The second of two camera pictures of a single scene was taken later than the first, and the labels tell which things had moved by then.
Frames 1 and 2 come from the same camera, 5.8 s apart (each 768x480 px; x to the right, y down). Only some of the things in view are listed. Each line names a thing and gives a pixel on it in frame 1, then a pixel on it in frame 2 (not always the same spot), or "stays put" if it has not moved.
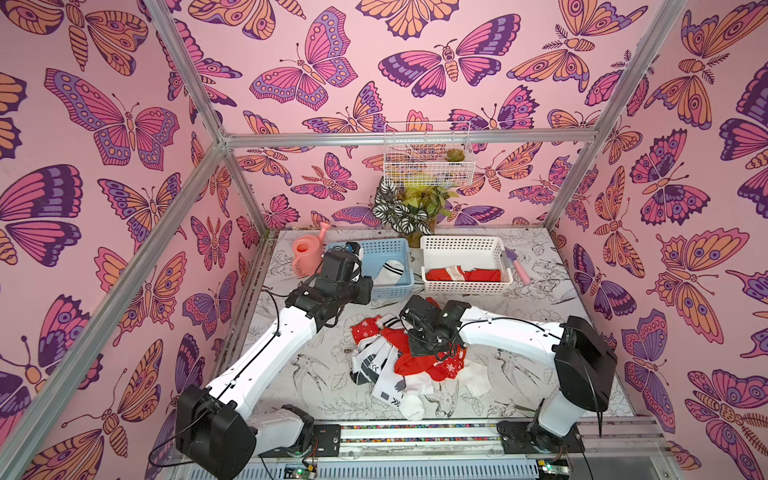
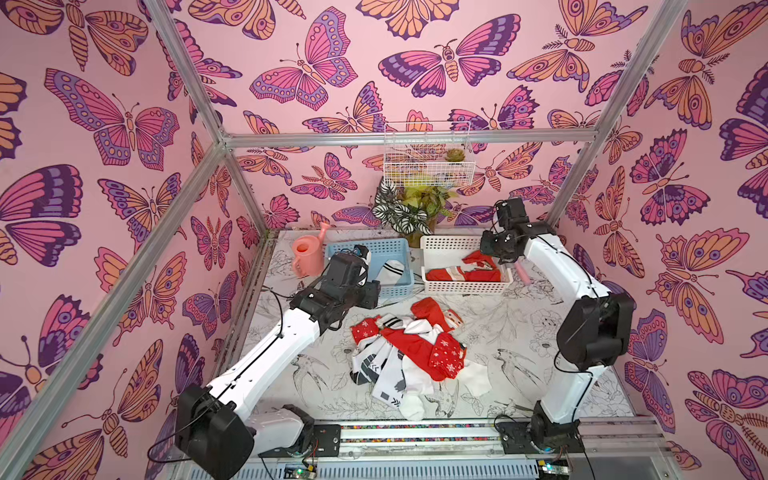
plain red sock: x=437 y=274 stays put
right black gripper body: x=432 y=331 to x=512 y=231
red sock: x=482 y=275 stays put
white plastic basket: x=465 y=265 stays put
